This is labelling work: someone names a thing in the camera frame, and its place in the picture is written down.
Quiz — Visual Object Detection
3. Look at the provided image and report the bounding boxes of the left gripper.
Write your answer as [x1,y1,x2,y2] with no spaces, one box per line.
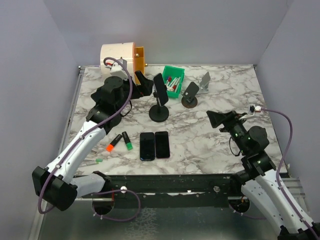
[117,71,155,113]

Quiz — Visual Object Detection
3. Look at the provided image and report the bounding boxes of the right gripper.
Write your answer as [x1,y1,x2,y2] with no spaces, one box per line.
[206,109,249,154]

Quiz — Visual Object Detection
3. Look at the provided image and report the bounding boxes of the brown base phone stand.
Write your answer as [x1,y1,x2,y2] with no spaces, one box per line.
[181,81,200,109]

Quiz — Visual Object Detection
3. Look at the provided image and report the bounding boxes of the white folding phone stand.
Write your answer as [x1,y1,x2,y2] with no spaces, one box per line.
[197,72,211,95]

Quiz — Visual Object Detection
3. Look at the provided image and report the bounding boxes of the black phone stand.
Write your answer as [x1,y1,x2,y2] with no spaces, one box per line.
[148,91,169,123]

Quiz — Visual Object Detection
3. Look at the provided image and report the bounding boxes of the purple edged phone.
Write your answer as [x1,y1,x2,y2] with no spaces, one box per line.
[155,131,170,159]

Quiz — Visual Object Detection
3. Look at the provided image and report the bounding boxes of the black phone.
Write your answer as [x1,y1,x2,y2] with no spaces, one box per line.
[139,132,156,161]

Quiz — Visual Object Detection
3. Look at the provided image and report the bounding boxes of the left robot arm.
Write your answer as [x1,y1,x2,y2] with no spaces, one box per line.
[32,70,154,211]

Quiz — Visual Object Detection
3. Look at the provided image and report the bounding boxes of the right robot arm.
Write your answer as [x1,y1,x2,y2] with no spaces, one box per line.
[206,105,320,240]

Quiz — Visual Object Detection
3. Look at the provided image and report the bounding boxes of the green plastic bin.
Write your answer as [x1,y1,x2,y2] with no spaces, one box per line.
[162,65,185,99]

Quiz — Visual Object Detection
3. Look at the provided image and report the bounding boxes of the orange drawer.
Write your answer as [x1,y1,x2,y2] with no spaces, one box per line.
[133,46,146,74]

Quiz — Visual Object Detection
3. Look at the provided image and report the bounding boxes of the markers in green bin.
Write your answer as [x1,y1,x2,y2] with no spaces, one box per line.
[165,77,181,93]

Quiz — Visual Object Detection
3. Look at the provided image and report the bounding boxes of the white round drawer cabinet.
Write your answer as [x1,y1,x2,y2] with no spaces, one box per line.
[100,42,135,79]

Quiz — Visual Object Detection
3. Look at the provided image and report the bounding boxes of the green highlighter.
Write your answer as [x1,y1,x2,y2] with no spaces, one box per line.
[122,131,133,151]

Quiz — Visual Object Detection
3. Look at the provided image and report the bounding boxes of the orange highlighter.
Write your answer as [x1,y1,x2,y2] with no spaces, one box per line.
[106,134,123,152]

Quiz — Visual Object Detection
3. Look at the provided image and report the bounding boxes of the green capped marker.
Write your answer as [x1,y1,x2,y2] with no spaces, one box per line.
[84,158,103,166]

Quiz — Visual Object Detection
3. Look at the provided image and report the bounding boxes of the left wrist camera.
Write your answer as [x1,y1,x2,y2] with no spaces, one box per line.
[105,61,128,80]

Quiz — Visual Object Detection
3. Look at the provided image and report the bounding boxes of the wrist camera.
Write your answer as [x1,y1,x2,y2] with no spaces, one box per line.
[239,105,262,120]
[105,61,128,80]

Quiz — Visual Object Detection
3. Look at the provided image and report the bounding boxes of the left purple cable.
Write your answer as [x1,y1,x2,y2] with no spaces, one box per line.
[37,57,133,215]

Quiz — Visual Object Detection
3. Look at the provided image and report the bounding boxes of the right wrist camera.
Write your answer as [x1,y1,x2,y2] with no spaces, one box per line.
[239,105,262,120]

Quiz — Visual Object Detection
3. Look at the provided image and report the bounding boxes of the black front mounting rail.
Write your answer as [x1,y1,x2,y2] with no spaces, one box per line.
[103,174,243,208]

